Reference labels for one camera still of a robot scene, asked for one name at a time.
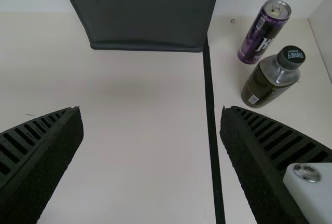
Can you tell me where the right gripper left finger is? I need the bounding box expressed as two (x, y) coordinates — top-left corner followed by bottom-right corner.
(0, 106), (85, 224)

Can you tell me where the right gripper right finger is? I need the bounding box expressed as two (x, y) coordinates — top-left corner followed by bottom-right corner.
(219, 105), (332, 224)

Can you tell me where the purple can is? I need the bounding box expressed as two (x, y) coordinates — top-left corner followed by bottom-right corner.
(238, 0), (292, 65)

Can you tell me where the dark grey bag with straps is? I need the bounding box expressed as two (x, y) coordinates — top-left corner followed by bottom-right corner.
(56, 0), (223, 53)

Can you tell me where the dark coffee bottle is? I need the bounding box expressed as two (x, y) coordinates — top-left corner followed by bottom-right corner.
(241, 45), (306, 109)

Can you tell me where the black strip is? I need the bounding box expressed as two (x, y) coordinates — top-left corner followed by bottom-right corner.
(202, 36), (226, 224)

